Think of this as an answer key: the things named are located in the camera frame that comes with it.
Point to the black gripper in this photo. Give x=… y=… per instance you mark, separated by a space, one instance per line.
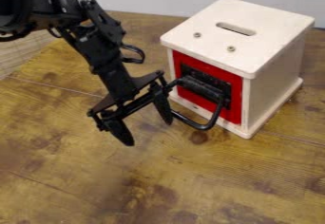
x=130 y=93

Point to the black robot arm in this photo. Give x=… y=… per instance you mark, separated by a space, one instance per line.
x=25 y=16

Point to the white wooden box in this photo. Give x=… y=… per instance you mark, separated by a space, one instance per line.
x=248 y=46

